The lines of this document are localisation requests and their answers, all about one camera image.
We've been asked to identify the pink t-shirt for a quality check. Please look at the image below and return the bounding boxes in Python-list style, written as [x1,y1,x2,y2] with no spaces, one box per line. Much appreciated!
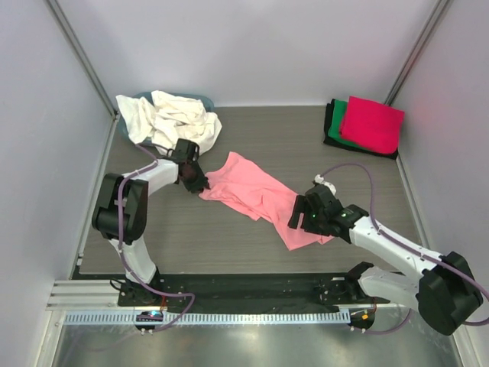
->
[199,151,332,251]

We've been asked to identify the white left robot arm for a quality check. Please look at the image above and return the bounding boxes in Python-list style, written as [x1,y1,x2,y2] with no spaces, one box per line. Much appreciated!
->
[92,138,210,305]

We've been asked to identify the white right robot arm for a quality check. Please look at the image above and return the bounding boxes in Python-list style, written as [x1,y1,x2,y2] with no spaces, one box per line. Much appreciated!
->
[288,183,483,336]

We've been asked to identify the white crumpled t-shirt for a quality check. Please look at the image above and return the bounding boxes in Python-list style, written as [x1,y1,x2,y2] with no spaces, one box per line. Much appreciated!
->
[115,89,223,157]

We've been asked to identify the folded black t-shirt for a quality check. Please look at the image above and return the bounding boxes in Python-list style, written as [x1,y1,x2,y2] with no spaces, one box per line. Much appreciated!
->
[323,99,398,160]

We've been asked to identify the teal plastic basket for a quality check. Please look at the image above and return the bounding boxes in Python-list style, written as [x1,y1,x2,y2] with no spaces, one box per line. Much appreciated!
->
[117,90,215,148]

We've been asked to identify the folded magenta t-shirt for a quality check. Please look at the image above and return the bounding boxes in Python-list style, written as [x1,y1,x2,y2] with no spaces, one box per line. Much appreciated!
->
[339,96,405,154]

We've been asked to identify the folded green t-shirt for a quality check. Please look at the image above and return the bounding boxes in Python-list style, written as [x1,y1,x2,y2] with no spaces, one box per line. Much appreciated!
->
[328,99,358,148]

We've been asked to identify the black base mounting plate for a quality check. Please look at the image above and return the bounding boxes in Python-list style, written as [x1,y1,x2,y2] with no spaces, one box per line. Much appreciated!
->
[117,271,391,307]

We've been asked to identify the slotted grey cable duct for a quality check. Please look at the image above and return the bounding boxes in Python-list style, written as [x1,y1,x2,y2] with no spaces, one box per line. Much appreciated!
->
[63,309,351,326]

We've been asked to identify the aluminium frame rail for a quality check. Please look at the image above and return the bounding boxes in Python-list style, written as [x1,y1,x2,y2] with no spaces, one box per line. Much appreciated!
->
[47,280,119,310]

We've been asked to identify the left aluminium corner post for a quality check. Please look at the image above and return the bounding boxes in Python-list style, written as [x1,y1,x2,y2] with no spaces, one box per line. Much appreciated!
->
[44,0,118,120]

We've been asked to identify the aluminium corner post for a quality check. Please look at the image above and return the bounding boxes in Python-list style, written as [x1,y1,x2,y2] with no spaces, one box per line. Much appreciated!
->
[384,0,453,106]
[44,0,118,120]

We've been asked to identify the right aluminium corner post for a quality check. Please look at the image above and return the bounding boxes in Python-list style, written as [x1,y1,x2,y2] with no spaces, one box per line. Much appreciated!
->
[384,0,453,106]

